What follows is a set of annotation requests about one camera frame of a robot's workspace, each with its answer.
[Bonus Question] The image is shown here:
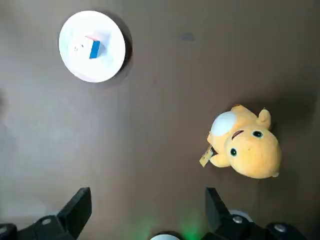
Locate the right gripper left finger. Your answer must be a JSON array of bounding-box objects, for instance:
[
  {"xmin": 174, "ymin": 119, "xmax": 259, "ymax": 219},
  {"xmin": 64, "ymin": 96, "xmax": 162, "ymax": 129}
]
[{"xmin": 0, "ymin": 186, "xmax": 92, "ymax": 240}]

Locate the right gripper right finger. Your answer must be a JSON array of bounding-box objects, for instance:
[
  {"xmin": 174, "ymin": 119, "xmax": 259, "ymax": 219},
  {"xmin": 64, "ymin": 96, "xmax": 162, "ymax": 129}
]
[{"xmin": 199, "ymin": 186, "xmax": 308, "ymax": 240}]

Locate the yellow plush toy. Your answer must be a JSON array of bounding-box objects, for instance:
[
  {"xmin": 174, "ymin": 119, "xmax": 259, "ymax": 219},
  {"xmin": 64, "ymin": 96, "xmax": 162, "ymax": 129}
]
[{"xmin": 199, "ymin": 103, "xmax": 282, "ymax": 180}]

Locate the pink plate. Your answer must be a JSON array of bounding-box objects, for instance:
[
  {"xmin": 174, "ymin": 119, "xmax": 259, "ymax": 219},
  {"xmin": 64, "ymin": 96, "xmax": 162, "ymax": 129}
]
[{"xmin": 58, "ymin": 10, "xmax": 126, "ymax": 83}]

